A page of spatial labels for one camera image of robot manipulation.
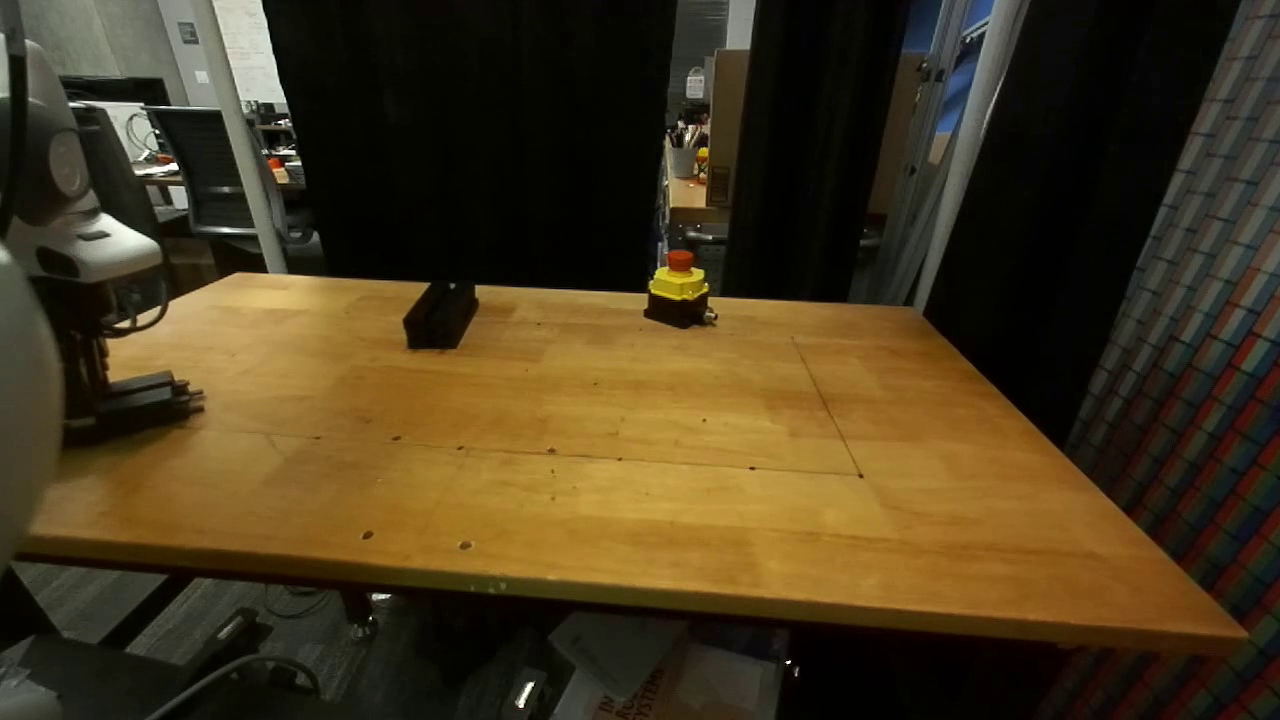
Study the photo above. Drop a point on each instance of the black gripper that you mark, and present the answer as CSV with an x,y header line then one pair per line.
x,y
82,316

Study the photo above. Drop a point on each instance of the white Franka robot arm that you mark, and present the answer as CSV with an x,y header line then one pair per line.
x,y
67,242

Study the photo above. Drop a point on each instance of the black office chair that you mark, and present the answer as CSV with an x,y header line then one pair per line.
x,y
204,175

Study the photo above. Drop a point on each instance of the white frame post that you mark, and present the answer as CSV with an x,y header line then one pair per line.
x,y
954,133

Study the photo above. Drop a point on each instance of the yellow red emergency stop button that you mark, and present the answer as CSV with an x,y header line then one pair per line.
x,y
678,286

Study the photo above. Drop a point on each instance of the narrow black curtain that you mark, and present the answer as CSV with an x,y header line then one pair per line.
x,y
814,144

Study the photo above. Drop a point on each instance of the cardboard box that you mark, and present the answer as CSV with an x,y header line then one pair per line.
x,y
725,124

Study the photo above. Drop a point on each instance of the white support post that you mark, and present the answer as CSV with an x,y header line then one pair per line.
x,y
225,133

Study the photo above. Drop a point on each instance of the colourful patterned backdrop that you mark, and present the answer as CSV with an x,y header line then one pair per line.
x,y
1202,374

